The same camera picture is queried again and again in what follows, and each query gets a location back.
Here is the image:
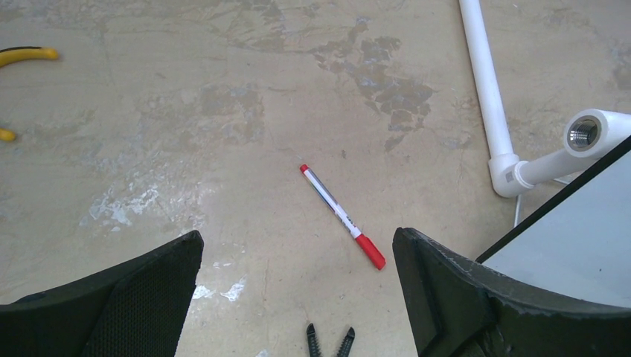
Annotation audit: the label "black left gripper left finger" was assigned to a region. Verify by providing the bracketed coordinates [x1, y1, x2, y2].
[1, 231, 204, 356]

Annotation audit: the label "small black-framed whiteboard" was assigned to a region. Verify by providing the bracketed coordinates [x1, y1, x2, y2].
[476, 139, 630, 308]

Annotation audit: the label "red and white marker pen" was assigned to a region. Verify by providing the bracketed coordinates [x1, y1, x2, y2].
[300, 164, 386, 271]

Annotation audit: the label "white PVC pipe frame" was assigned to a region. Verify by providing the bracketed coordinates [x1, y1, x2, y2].
[459, 1, 630, 198]

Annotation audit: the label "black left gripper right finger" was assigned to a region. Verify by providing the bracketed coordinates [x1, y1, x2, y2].
[392, 228, 630, 356]

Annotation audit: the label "black handled pliers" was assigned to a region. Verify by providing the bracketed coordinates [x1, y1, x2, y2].
[306, 323, 356, 357]

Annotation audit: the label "yellow handled needle-nose pliers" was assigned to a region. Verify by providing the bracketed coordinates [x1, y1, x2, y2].
[0, 46, 60, 143]

